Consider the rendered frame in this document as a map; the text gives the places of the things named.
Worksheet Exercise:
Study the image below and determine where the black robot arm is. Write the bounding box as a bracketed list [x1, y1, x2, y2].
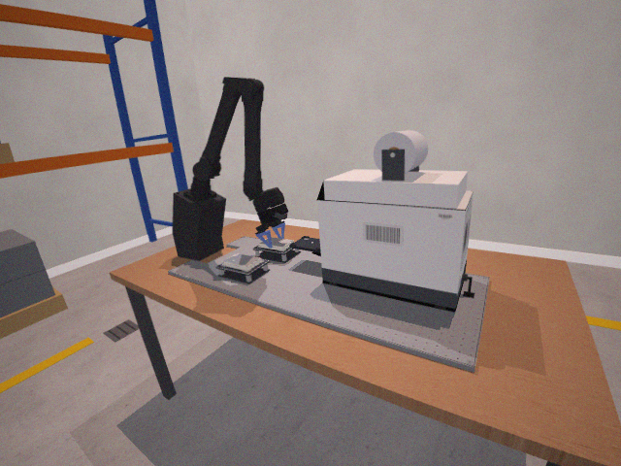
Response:
[183, 77, 288, 224]

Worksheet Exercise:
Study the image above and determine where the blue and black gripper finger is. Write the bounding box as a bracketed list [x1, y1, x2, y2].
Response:
[256, 230, 273, 248]
[272, 222, 285, 239]

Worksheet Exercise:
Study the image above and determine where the white cylinder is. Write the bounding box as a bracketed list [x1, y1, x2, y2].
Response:
[374, 130, 428, 173]

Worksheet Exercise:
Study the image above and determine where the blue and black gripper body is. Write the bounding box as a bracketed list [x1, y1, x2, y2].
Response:
[255, 209, 284, 235]

